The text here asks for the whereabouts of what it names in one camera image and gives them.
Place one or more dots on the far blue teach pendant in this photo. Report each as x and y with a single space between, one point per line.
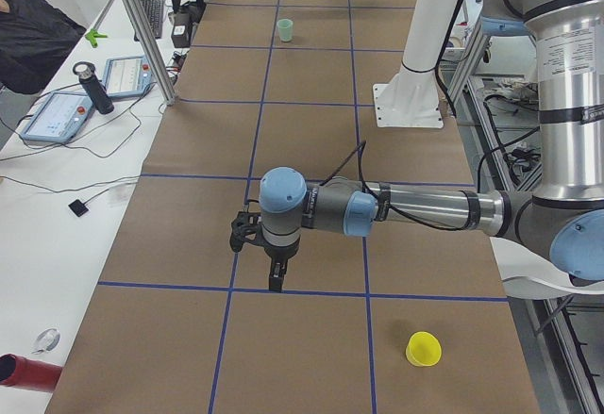
127 77

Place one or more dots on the yellow plastic cup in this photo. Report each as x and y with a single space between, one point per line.
423 349

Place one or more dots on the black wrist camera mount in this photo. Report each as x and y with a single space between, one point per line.
246 228

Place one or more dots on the near blue teach pendant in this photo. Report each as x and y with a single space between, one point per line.
59 118

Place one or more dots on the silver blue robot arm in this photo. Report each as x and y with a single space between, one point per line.
561 220

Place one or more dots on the brown paper table cover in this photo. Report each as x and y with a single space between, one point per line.
408 320

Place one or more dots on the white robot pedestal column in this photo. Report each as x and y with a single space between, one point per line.
411 98

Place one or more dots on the red cylinder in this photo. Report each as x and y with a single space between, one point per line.
22 373

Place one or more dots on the person in black jacket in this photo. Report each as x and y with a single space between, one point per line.
36 38

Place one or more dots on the black water bottle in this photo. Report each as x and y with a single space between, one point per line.
85 71

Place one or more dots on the blue teach pendant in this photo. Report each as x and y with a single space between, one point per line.
127 77
59 118

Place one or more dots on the clear round lid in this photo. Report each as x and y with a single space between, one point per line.
46 341

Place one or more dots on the black box with label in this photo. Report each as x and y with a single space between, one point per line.
183 21

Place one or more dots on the aluminium frame post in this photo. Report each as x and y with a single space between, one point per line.
142 28

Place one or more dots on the black keyboard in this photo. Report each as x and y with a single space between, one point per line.
154 12

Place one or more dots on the green plastic clip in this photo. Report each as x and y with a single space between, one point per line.
93 36

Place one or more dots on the small black square device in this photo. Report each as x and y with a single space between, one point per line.
78 207

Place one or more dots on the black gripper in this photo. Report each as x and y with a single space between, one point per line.
279 254

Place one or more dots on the light green plastic cup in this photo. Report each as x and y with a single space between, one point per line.
285 29

